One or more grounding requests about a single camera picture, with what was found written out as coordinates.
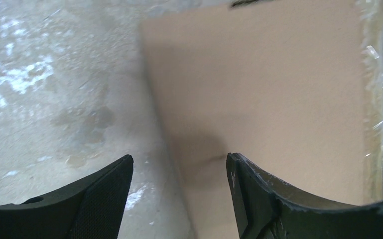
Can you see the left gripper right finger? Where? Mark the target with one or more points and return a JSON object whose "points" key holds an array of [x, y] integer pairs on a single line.
{"points": [[267, 207]]}

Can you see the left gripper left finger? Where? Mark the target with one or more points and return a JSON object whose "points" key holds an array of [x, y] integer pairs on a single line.
{"points": [[89, 208]]}

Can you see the brown cardboard express box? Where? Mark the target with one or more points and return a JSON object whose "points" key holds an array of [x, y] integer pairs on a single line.
{"points": [[296, 86]]}

